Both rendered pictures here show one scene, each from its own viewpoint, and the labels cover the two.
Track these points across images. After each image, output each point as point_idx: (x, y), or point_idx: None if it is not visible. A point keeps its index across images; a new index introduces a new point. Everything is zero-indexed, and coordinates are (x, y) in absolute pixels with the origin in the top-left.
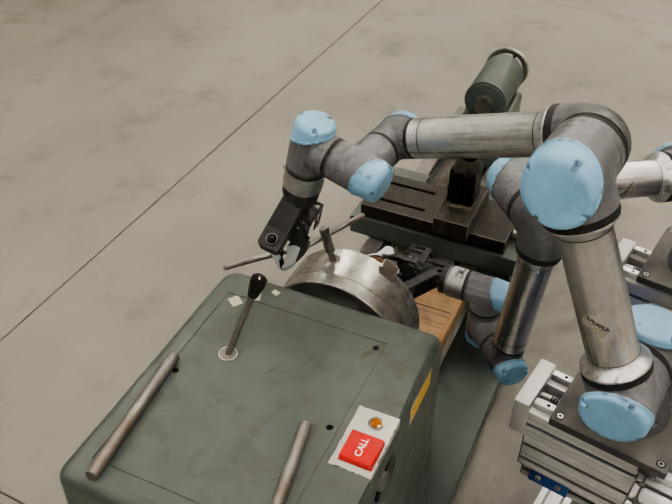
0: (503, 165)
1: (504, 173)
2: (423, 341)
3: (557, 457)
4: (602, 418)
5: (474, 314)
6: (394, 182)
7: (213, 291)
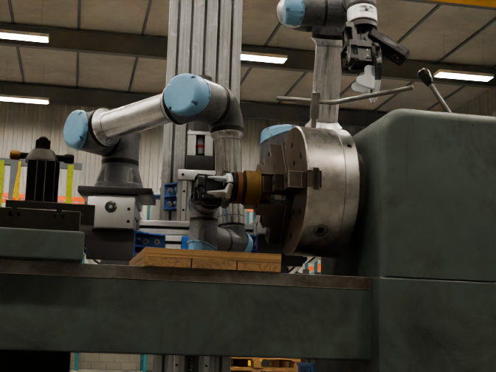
0: (202, 77)
1: (208, 81)
2: None
3: None
4: None
5: (217, 220)
6: (12, 210)
7: (423, 111)
